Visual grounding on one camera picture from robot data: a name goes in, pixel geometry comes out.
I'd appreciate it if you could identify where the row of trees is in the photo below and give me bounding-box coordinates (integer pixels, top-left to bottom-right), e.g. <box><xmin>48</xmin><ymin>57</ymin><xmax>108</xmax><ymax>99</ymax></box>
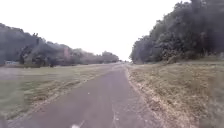
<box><xmin>0</xmin><ymin>22</ymin><xmax>120</xmax><ymax>68</ymax></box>

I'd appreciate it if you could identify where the wood of tall trees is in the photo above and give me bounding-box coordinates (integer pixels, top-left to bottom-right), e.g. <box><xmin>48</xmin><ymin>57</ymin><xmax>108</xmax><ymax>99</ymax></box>
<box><xmin>129</xmin><ymin>0</ymin><xmax>224</xmax><ymax>65</ymax></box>

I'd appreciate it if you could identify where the grass field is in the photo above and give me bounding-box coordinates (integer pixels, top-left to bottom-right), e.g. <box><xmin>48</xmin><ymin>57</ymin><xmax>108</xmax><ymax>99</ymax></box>
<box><xmin>124</xmin><ymin>59</ymin><xmax>224</xmax><ymax>128</ymax></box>
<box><xmin>0</xmin><ymin>63</ymin><xmax>116</xmax><ymax>122</ymax></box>

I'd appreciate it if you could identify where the grey asphalt path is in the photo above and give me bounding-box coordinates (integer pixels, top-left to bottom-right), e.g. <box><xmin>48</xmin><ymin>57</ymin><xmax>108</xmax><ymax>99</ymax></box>
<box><xmin>6</xmin><ymin>63</ymin><xmax>165</xmax><ymax>128</ymax></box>

